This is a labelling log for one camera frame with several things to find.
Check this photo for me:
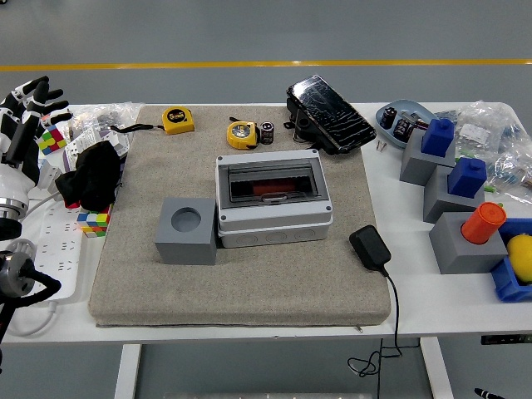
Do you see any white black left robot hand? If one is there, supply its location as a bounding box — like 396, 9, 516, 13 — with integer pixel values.
0, 76, 71, 204

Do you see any white purple packaging box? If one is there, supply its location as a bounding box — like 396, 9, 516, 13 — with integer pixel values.
61, 126, 131, 174

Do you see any white blue circuit breaker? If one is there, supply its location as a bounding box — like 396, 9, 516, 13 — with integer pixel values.
39, 160, 62, 195

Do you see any colourful puzzle cube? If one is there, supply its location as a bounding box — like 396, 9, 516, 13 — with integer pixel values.
76, 202, 114, 239
36, 122, 67, 157

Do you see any white table leg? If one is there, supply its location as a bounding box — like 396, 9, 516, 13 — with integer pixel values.
114, 343, 142, 399
419, 337, 454, 399

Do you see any black table control panel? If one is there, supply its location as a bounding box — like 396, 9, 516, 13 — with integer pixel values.
480, 332, 532, 346

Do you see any black cloth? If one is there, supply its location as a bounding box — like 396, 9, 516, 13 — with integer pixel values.
54, 140, 126, 211

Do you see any clear plastic bag of parts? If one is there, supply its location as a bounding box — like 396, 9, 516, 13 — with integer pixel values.
68, 101, 145, 142
440, 99, 532, 161
484, 149, 532, 196

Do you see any white power strip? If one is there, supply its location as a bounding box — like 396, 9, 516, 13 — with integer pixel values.
31, 199, 84, 300

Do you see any blue plastic bin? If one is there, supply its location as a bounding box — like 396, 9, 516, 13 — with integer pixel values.
489, 217, 532, 303

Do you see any yellow round fruit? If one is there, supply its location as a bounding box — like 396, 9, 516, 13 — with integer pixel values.
505, 234, 532, 286

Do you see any grey block holder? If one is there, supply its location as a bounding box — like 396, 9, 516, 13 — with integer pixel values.
427, 210, 509, 275
422, 164, 486, 224
398, 128, 456, 187

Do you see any grey block with round hole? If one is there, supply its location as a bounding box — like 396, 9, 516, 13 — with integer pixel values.
153, 197, 218, 266

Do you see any black power adapter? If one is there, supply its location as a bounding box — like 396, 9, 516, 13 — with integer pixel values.
347, 224, 392, 272

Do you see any blue block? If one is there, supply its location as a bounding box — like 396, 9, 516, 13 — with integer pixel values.
446, 156, 487, 199
420, 117, 456, 158

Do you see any yellow tape measure silver face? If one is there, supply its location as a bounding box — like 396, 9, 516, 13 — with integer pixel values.
226, 120, 261, 150

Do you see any grey-brown fabric mat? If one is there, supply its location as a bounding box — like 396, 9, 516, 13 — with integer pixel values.
87, 103, 392, 329

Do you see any blue-grey dish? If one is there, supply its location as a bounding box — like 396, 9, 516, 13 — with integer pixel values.
374, 98, 436, 150

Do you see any black device with cracked screen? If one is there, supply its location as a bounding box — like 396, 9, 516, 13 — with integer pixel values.
284, 73, 377, 155

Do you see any black adapter cord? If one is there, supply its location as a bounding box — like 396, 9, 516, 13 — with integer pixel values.
347, 268, 403, 399

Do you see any yellow tape measure with strap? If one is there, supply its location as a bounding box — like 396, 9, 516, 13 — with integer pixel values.
110, 106, 195, 136

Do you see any grey plastic enclosure box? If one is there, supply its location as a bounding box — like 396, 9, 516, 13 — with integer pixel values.
214, 149, 336, 249

